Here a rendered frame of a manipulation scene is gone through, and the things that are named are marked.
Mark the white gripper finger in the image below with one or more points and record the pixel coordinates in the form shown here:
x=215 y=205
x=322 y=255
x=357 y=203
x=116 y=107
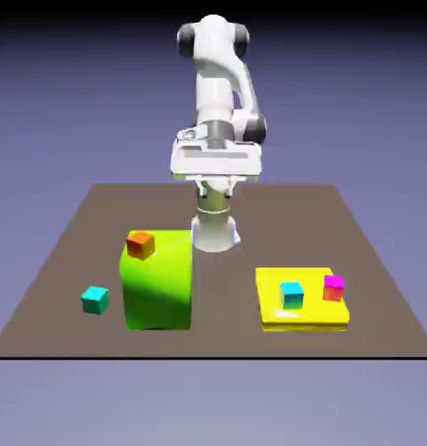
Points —
x=202 y=187
x=230 y=187

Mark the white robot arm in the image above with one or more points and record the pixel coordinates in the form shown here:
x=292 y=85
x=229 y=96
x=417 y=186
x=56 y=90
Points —
x=213 y=52

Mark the small teal cube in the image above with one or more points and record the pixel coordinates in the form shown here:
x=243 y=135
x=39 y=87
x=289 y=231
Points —
x=95 y=300

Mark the large yellow box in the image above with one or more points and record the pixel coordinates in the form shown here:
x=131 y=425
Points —
x=300 y=306

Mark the small magenta cube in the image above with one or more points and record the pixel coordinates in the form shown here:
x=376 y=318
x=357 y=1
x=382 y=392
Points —
x=333 y=288

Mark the small orange cube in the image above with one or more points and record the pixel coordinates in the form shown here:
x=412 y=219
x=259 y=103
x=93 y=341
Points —
x=140 y=244

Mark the small cyan cube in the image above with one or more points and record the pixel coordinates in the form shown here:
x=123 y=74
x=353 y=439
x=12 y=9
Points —
x=291 y=295

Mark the large green box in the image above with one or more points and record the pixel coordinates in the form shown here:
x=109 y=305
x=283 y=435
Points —
x=157 y=282

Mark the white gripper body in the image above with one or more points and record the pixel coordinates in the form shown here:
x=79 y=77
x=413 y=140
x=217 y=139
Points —
x=217 y=163

